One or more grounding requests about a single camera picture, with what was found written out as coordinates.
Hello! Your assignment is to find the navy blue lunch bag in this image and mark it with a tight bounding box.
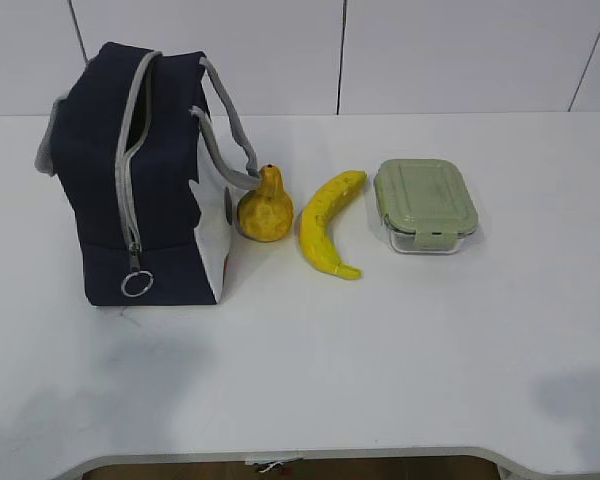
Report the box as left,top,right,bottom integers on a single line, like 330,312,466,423
35,42,260,306

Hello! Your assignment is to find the yellow banana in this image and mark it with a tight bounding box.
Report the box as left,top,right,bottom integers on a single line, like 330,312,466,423
299,170,367,280

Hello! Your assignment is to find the green lidded glass container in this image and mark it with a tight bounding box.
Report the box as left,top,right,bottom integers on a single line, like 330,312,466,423
373,159,479,255

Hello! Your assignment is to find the yellow pear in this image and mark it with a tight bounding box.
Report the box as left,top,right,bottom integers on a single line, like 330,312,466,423
237,164,294,243

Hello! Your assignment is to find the white tag under table edge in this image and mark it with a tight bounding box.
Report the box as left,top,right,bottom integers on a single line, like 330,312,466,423
244,456,302,474

